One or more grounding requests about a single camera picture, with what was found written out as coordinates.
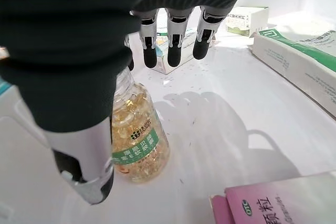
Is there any pink medicine box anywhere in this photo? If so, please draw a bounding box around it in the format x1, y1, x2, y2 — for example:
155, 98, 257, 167
209, 171, 336, 224

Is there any clear bottle of yellow capsules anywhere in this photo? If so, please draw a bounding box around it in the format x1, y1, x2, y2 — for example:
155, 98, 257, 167
111, 66, 171, 184

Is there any cart drawer with blue front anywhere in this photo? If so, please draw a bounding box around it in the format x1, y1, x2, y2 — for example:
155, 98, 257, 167
0, 0, 336, 224

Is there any long white green medicine box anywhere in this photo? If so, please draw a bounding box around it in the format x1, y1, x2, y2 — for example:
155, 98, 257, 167
250, 26, 336, 119

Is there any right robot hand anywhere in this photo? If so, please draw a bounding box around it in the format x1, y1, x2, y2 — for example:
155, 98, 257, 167
0, 0, 255, 206

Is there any small white green medicine box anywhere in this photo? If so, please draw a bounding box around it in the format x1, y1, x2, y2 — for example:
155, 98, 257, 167
225, 6, 270, 38

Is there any white blue medicine box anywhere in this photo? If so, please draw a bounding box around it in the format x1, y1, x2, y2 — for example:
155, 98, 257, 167
151, 27, 220, 74

